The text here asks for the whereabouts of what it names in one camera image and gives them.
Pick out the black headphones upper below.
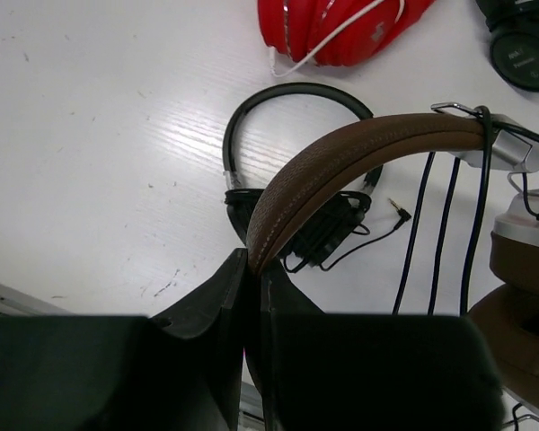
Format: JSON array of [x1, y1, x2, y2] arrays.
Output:
[[476, 0, 539, 92]]

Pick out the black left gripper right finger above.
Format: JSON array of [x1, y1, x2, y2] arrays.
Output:
[[259, 261, 323, 430]]

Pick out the brown silver headphones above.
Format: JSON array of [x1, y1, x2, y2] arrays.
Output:
[[245, 101, 539, 417]]

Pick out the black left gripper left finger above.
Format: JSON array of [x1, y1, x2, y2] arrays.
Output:
[[153, 249, 247, 430]]

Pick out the black headphones lower with cable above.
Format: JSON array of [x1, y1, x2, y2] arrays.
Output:
[[222, 83, 407, 274]]

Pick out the aluminium front rail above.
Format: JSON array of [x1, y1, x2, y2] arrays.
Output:
[[0, 284, 71, 316]]

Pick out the thin dark headphone cable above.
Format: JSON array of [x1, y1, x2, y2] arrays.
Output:
[[390, 105, 539, 315]]

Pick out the red headphones with white cable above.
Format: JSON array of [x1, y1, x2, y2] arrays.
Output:
[[257, 0, 435, 78]]

